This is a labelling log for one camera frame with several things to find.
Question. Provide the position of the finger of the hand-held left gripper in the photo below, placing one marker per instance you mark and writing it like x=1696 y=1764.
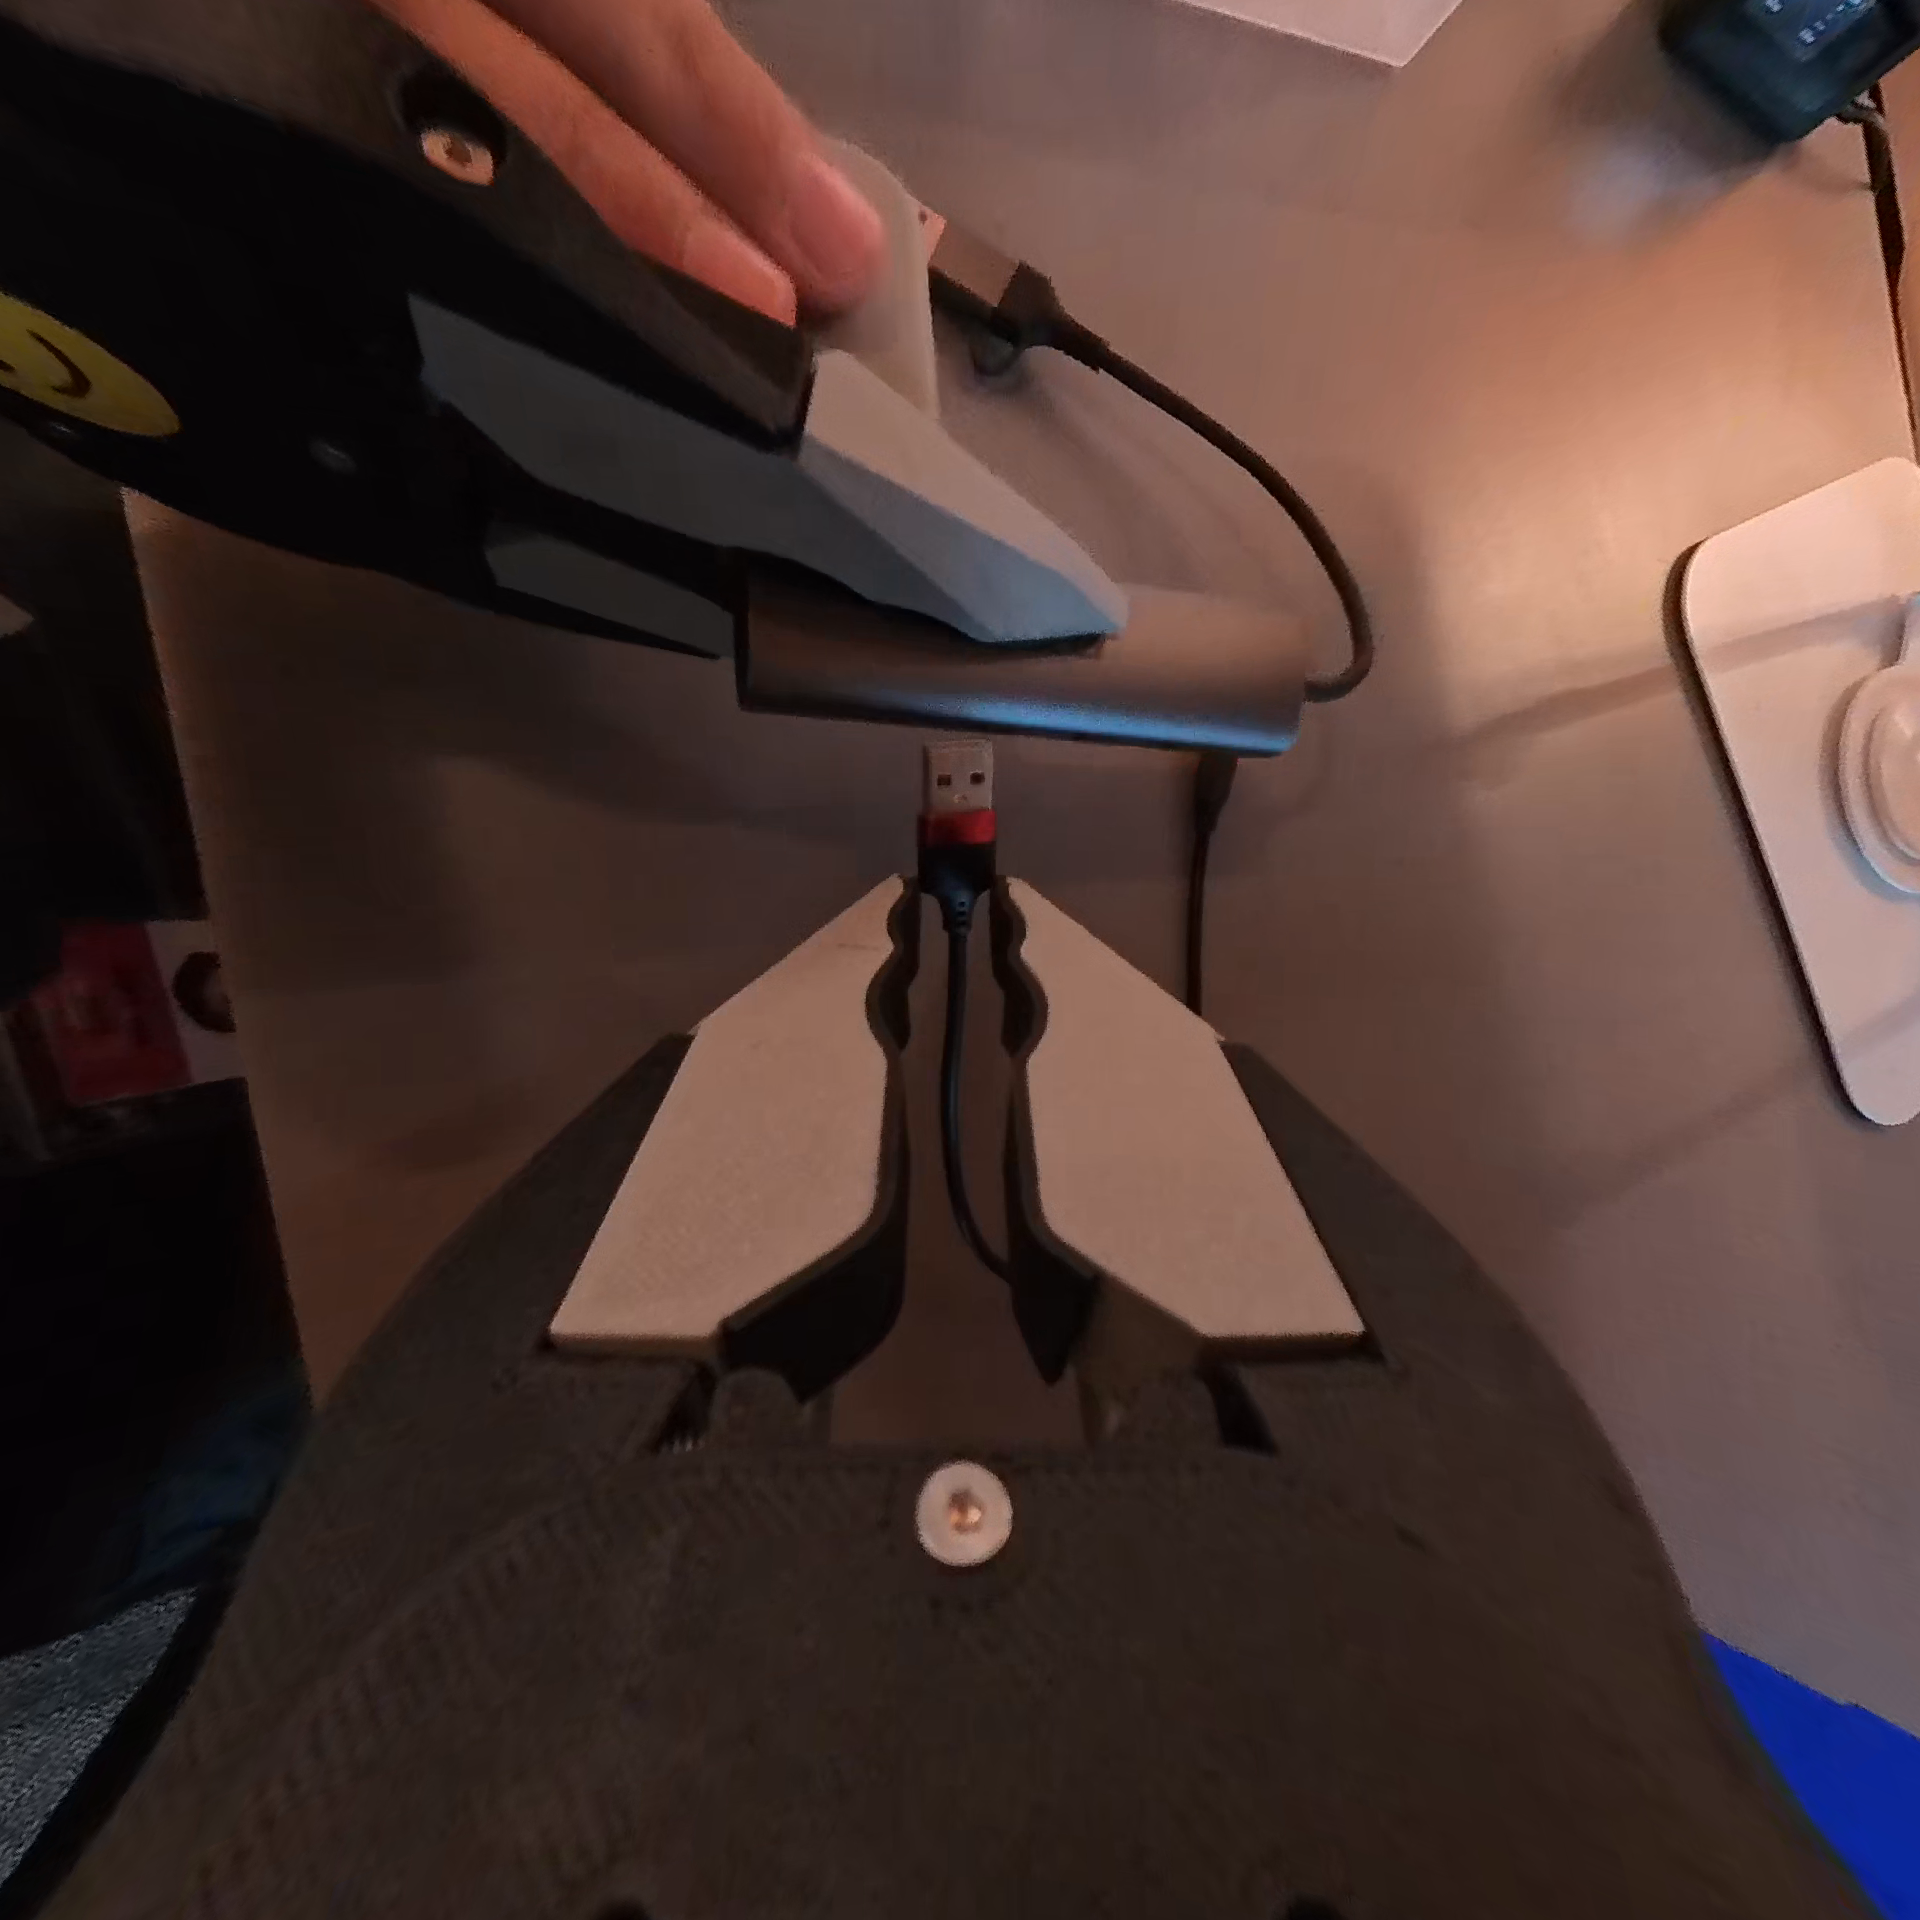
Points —
x=615 y=583
x=900 y=525

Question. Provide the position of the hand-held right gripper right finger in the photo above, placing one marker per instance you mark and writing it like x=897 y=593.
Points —
x=1185 y=1186

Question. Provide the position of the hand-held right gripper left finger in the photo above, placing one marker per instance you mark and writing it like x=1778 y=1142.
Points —
x=737 y=1186

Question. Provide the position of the person's left hand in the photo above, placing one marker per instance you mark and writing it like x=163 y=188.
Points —
x=675 y=135

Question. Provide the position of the white clipboard stand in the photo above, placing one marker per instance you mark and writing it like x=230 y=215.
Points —
x=1800 y=751

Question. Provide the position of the blue plastic bin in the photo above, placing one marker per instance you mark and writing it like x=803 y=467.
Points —
x=1832 y=1799

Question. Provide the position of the black power adapter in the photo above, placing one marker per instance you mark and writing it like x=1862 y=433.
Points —
x=1785 y=60

